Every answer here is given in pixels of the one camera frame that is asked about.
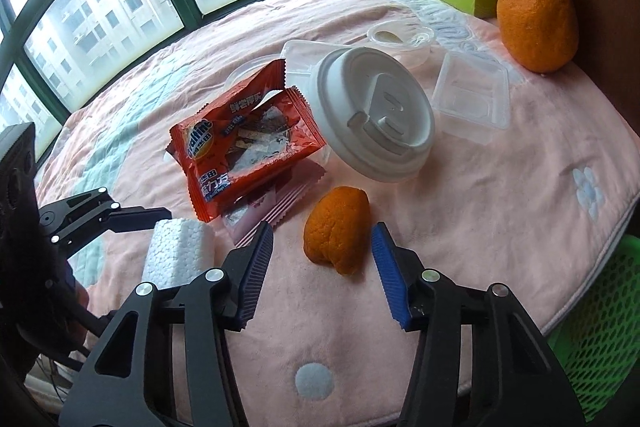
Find white foam block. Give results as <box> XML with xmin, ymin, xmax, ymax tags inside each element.
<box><xmin>141</xmin><ymin>218</ymin><xmax>216</xmax><ymax>290</ymax></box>

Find pink blanket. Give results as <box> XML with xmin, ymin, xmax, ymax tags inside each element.
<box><xmin>32</xmin><ymin>0</ymin><xmax>640</xmax><ymax>427</ymax></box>

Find white cup lid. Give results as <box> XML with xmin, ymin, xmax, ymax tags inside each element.
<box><xmin>303</xmin><ymin>47</ymin><xmax>435</xmax><ymax>182</ymax></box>

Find bumpy orange citrus fruit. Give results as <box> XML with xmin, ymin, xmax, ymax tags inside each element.
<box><xmin>496</xmin><ymin>0</ymin><xmax>580</xmax><ymax>74</ymax></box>

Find torn orange snack packet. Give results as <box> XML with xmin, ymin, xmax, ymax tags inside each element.
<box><xmin>165</xmin><ymin>87</ymin><xmax>327</xmax><ymax>224</ymax></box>

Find clear rectangular plastic tray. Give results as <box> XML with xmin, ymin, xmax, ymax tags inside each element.
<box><xmin>431</xmin><ymin>52</ymin><xmax>512</xmax><ymax>145</ymax></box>

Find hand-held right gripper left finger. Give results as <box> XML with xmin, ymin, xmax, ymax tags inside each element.
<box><xmin>59</xmin><ymin>221</ymin><xmax>275</xmax><ymax>427</ymax></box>

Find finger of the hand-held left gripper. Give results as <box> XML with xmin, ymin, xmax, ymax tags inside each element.
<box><xmin>67</xmin><ymin>302</ymin><xmax>118</xmax><ymax>343</ymax></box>
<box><xmin>39</xmin><ymin>188</ymin><xmax>173</xmax><ymax>253</ymax></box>

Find green plastic basket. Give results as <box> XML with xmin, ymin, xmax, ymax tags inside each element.
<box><xmin>547</xmin><ymin>234</ymin><xmax>640</xmax><ymax>427</ymax></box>

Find clear plastic container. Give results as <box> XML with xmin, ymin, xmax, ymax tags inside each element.
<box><xmin>223</xmin><ymin>40</ymin><xmax>351</xmax><ymax>98</ymax></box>

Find clear round plastic lid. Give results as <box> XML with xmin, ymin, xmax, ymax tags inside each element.
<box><xmin>366</xmin><ymin>21</ymin><xmax>437</xmax><ymax>68</ymax></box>

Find pink striped wrapper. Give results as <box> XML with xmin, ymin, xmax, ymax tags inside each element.
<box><xmin>220</xmin><ymin>162</ymin><xmax>326</xmax><ymax>245</ymax></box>

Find orange peel piece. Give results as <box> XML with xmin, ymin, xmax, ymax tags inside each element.
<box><xmin>303</xmin><ymin>186</ymin><xmax>372</xmax><ymax>277</ymax></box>

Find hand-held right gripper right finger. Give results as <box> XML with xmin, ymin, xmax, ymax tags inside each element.
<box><xmin>371</xmin><ymin>221</ymin><xmax>586</xmax><ymax>427</ymax></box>

